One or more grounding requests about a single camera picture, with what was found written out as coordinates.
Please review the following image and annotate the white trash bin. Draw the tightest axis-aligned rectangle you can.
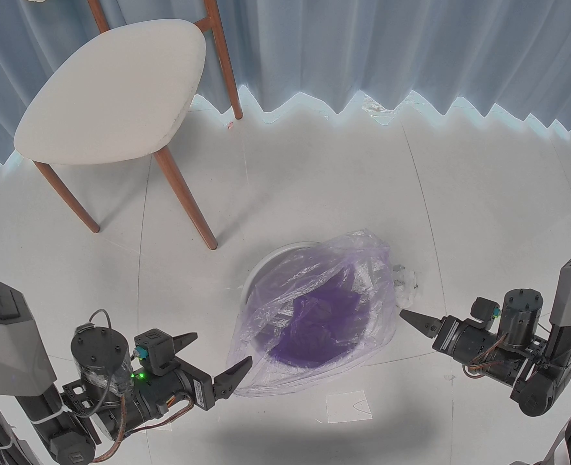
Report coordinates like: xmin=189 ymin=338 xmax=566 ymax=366
xmin=243 ymin=240 xmax=388 ymax=357

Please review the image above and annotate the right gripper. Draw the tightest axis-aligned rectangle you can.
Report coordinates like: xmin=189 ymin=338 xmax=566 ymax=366
xmin=399 ymin=308 xmax=500 ymax=371

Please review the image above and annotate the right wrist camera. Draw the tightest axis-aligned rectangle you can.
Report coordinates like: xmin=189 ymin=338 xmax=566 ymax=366
xmin=470 ymin=297 xmax=502 ymax=330

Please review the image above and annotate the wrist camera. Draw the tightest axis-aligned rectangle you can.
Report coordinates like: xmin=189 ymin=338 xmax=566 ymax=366
xmin=470 ymin=297 xmax=502 ymax=330
xmin=134 ymin=328 xmax=178 ymax=377

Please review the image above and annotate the purple plastic bag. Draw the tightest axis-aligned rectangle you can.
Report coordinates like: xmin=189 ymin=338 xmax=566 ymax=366
xmin=226 ymin=229 xmax=402 ymax=398

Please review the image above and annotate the white cushioned wooden chair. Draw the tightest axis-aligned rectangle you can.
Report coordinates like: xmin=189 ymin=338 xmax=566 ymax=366
xmin=14 ymin=0 xmax=244 ymax=251

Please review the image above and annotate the pale blue curtain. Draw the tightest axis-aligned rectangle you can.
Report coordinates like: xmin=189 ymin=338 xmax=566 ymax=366
xmin=0 ymin=0 xmax=571 ymax=183

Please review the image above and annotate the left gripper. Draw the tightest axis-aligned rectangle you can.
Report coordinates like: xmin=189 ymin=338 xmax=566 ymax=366
xmin=134 ymin=331 xmax=253 ymax=416

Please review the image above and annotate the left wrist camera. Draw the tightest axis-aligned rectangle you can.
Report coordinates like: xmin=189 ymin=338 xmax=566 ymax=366
xmin=134 ymin=328 xmax=178 ymax=377

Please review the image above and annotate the black cable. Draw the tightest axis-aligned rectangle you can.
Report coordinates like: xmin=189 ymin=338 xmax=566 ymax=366
xmin=74 ymin=309 xmax=116 ymax=406

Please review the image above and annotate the crumpled white plastic wrapper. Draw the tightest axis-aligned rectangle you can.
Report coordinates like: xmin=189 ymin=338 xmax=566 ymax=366
xmin=392 ymin=263 xmax=419 ymax=309

